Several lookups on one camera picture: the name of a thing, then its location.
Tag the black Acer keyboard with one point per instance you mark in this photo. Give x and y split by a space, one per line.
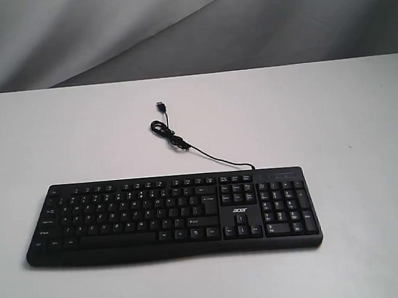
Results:
166 217

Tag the grey fabric backdrop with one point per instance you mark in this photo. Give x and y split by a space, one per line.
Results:
62 43

